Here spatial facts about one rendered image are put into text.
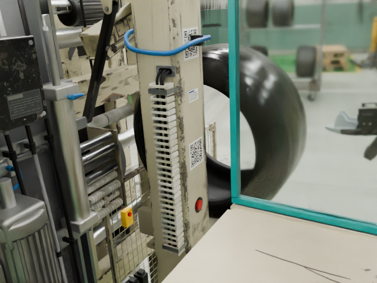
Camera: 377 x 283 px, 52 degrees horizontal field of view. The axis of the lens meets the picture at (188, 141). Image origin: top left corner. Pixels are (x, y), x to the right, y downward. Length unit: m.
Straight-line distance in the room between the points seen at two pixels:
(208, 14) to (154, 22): 11.59
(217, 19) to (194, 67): 11.48
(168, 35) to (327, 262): 0.61
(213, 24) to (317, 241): 12.01
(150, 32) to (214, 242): 0.55
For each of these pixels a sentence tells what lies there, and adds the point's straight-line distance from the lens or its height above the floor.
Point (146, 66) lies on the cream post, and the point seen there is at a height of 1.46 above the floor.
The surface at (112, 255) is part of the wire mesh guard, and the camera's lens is 1.53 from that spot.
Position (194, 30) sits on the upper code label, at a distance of 0.99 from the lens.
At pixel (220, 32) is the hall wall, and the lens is 12.47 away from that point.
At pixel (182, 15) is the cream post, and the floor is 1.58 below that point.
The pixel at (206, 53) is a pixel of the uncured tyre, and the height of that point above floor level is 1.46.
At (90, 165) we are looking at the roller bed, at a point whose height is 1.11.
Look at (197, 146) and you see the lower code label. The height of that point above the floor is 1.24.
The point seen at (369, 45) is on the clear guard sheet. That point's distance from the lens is 0.56.
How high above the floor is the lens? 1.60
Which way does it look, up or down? 20 degrees down
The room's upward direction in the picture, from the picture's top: 3 degrees counter-clockwise
